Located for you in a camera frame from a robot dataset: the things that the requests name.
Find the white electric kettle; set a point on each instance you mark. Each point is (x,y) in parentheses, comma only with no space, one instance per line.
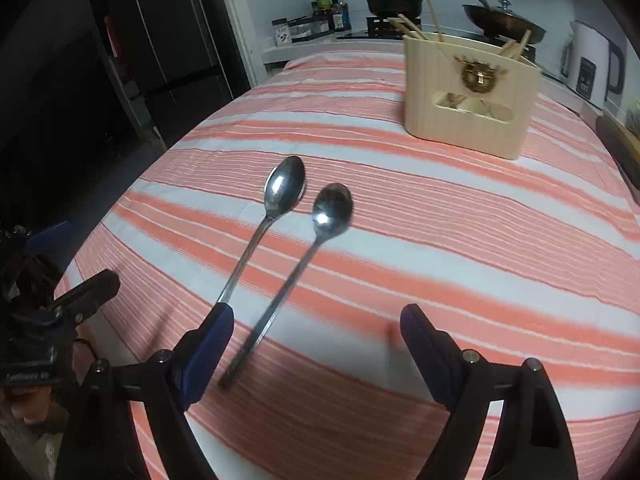
(592,67)

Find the set of wooden chopsticks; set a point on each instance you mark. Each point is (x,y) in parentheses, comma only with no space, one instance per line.
(410,29)

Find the orange white striped tablecloth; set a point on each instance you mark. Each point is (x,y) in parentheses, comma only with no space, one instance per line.
(450,240)

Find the black gas stove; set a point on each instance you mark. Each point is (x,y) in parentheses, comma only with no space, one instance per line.
(380,27)

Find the beige utensil holder box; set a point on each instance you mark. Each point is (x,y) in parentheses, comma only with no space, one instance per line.
(430,80)

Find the single wooden chopstick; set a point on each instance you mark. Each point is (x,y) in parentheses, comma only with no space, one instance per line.
(433,15)

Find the dark refrigerator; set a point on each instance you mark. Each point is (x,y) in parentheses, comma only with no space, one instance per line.
(165,35)

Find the black wok with glass lid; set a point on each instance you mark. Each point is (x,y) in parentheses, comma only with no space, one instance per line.
(505,17)

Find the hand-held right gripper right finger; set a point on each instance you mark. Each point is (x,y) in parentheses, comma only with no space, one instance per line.
(425,355)

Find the clay pot with orange lid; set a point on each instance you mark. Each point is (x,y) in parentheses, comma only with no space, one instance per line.
(392,1)

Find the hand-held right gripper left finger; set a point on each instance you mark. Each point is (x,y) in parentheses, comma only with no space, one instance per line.
(207,347)

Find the row of seasoning bottles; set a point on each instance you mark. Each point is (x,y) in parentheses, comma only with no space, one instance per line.
(327,12)

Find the person's left hand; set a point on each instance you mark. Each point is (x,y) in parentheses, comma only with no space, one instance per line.
(35,407)

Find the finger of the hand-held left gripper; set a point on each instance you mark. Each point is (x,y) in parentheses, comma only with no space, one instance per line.
(92,292)
(47,240)

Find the white spice jar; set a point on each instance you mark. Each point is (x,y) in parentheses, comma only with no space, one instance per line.
(281,32)

